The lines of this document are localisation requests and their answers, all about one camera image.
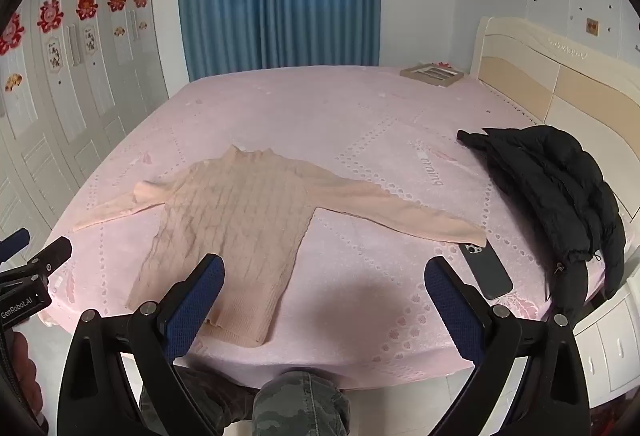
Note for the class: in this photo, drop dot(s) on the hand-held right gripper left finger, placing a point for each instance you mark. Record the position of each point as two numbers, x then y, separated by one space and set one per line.
200 311

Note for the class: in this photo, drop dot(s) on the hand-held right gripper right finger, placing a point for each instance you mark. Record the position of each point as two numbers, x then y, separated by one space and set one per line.
452 311

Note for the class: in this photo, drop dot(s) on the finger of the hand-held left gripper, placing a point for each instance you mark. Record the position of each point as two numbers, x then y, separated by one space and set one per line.
15 242
52 253

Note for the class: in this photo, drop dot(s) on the beige knit sweater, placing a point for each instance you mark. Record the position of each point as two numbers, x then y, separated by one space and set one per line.
230 216

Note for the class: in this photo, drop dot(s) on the person's left hand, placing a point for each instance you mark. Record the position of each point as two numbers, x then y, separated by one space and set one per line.
22 366

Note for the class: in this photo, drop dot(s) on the dark smartphone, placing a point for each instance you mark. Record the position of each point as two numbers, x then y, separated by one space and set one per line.
487 273

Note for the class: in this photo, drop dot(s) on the person's camouflage trouser leg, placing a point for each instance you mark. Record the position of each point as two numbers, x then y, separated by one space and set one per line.
295 411

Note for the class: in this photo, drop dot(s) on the white wardrobe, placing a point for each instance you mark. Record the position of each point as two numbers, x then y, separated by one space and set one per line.
100 115

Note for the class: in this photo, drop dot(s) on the white bedside cabinet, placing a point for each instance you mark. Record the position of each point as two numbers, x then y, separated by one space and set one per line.
605 346

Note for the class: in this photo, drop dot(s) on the black puffer jacket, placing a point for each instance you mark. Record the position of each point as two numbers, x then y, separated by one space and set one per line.
550 176

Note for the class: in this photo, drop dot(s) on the small round sticker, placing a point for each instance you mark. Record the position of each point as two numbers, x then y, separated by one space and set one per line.
90 40
55 55

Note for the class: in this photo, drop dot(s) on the bed with pink sheet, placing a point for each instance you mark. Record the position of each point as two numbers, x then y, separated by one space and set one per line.
350 115

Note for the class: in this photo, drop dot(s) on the flat box on bed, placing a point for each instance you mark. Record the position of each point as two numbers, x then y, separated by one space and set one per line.
432 74

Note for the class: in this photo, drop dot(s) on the cream bed headboard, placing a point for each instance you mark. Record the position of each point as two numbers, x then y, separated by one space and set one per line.
525 80

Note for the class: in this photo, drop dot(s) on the orange wall socket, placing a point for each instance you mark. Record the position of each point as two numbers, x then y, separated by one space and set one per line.
593 26

